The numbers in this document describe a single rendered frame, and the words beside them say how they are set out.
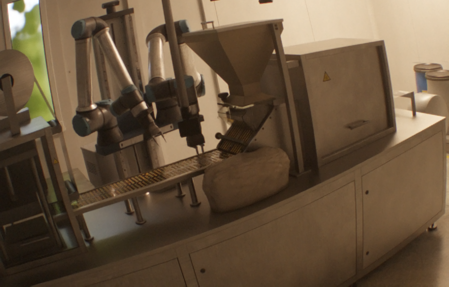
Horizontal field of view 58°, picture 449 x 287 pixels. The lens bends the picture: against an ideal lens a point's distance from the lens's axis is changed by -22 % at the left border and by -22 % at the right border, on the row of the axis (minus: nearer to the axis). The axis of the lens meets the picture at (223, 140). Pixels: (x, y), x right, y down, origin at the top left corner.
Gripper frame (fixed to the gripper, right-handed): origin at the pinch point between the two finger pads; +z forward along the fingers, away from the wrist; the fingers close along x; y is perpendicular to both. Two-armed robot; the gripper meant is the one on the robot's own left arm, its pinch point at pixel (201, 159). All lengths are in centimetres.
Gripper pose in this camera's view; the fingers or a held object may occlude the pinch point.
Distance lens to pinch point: 227.4
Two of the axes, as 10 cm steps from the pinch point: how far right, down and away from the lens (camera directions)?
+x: -8.6, 2.8, -4.3
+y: -4.8, -1.4, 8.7
